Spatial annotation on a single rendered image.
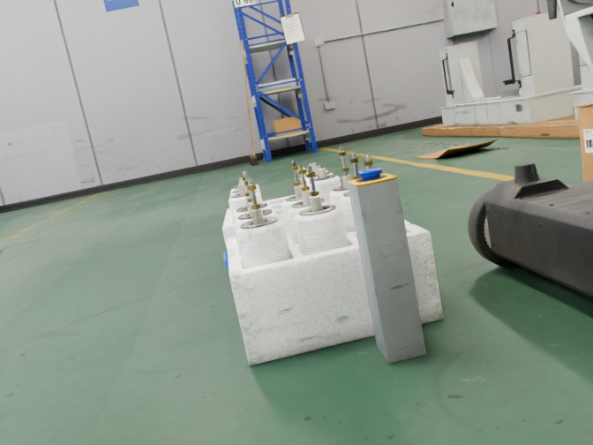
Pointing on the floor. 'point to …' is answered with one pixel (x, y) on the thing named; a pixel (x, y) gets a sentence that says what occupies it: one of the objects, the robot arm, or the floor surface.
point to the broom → (249, 112)
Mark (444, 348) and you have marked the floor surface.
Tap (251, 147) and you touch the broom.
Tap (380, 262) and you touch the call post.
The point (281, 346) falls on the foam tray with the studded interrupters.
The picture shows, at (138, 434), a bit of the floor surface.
